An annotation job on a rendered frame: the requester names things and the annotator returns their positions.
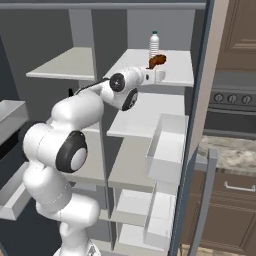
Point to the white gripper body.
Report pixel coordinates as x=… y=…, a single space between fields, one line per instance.
x=156 y=76

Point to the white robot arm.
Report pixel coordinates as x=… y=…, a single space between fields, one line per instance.
x=63 y=140

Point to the brown chicken drumstick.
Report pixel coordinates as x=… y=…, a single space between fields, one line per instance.
x=158 y=60

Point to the white fridge shelf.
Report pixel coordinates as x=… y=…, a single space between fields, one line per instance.
x=178 y=68
x=146 y=113

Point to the grey fridge door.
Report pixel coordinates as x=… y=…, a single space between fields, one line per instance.
x=206 y=83

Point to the grey fridge freezer cabinet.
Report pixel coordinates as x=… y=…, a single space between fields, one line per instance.
x=110 y=30

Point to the white freezer shelf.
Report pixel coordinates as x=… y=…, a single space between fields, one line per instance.
x=66 y=65

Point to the grey freezer door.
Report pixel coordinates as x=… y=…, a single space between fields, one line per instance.
x=10 y=116

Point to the clear bottle with green cap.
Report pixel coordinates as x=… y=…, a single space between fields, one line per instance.
x=154 y=45

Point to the dark oven with knobs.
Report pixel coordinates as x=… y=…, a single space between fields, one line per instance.
x=231 y=103

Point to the brown drawer front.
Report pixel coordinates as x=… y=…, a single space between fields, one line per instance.
x=233 y=196

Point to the brown base cupboard door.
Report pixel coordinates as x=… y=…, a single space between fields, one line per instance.
x=220 y=226

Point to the brown wall cupboard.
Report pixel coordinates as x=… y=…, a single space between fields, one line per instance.
x=241 y=31

